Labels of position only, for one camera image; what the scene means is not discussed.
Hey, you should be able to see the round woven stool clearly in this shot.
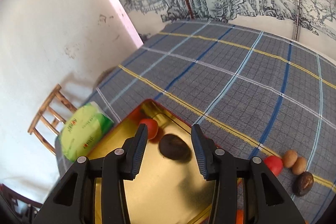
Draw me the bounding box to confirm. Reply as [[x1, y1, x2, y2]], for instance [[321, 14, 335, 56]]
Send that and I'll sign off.
[[93, 67, 116, 90]]

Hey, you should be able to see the wooden chair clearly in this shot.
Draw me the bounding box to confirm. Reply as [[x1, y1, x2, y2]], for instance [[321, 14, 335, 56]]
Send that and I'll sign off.
[[27, 84, 77, 155]]

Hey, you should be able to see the large orange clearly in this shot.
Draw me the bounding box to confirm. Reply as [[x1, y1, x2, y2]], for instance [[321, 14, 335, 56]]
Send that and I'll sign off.
[[236, 209, 244, 224]]

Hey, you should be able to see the dark passion fruit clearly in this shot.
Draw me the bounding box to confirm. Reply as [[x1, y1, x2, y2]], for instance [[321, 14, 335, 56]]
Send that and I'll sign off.
[[158, 134, 191, 162]]

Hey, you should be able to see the red gold toffee tin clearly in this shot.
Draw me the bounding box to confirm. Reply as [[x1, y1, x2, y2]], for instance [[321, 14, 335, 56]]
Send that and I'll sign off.
[[88, 100, 215, 223]]

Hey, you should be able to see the green tissue pack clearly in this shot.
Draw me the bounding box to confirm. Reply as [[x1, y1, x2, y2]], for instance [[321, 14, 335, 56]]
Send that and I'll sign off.
[[60, 102, 114, 162]]

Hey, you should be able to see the plaid grey blue tablecloth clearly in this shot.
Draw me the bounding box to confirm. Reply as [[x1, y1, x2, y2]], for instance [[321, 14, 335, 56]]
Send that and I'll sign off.
[[55, 19, 336, 224]]

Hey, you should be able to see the red cherry tomato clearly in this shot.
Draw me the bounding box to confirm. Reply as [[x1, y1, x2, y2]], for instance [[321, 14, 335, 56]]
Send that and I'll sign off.
[[264, 155, 283, 177], [139, 118, 159, 140]]

